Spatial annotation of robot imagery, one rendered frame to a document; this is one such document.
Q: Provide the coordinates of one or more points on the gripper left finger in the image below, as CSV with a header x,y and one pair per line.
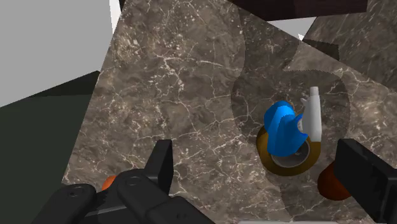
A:
x,y
145,192

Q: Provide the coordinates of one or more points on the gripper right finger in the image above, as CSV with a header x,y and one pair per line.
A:
x,y
369,176

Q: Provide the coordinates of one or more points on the orange round object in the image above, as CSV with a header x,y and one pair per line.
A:
x,y
332,184

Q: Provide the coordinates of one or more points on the small orange ball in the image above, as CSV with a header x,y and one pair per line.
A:
x,y
108,182

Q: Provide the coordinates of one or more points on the brown tape roll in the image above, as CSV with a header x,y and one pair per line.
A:
x,y
288,161

